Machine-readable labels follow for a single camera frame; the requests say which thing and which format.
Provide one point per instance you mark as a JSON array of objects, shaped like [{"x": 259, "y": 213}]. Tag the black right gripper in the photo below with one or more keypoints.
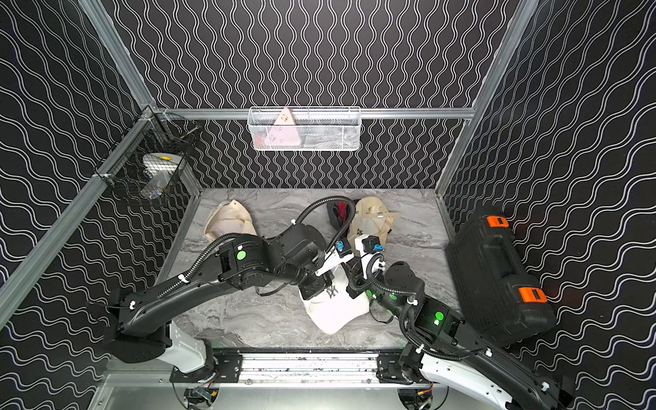
[{"x": 356, "y": 278}]

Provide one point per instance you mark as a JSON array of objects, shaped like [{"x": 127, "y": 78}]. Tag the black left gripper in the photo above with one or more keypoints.
[{"x": 315, "y": 286}]

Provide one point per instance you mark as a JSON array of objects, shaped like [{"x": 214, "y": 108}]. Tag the white baseball cap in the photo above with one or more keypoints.
[{"x": 334, "y": 307}]

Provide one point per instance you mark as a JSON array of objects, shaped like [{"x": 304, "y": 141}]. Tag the beige cap with black lettering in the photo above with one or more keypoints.
[{"x": 372, "y": 217}]

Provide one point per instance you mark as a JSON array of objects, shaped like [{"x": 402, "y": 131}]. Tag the cream baseball cap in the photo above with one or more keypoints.
[{"x": 228, "y": 217}]

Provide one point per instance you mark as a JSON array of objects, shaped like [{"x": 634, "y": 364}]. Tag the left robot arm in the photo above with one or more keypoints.
[{"x": 143, "y": 327}]

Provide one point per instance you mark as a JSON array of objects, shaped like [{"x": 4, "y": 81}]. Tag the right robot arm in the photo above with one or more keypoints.
[{"x": 444, "y": 348}]

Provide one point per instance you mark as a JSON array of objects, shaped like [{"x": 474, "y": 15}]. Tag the red and black cap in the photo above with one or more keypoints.
[{"x": 339, "y": 214}]

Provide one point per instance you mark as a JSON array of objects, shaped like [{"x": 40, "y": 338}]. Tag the black plastic tool case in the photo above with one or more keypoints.
[{"x": 501, "y": 300}]

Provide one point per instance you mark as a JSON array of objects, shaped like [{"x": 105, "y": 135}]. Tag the pink triangular card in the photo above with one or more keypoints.
[{"x": 283, "y": 134}]

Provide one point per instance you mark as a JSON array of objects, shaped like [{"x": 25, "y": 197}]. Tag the white item in black basket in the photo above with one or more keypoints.
[{"x": 160, "y": 169}]

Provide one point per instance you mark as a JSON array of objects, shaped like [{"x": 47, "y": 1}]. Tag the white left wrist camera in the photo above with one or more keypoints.
[{"x": 341, "y": 253}]

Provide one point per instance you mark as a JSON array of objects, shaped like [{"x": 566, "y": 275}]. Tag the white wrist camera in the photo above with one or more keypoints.
[
  {"x": 367, "y": 246},
  {"x": 341, "y": 253}
]

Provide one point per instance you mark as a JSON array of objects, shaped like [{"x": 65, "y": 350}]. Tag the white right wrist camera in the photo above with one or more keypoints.
[{"x": 367, "y": 246}]

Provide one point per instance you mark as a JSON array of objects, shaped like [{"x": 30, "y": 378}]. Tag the white wire wall basket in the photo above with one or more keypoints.
[{"x": 320, "y": 128}]

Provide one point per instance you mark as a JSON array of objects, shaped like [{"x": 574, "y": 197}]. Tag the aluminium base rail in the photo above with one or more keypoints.
[{"x": 245, "y": 368}]

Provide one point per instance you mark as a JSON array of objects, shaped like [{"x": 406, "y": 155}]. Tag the black wire mesh basket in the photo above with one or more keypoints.
[{"x": 162, "y": 133}]

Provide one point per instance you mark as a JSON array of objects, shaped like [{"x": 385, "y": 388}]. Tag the aluminium corner frame post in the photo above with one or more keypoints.
[{"x": 113, "y": 43}]

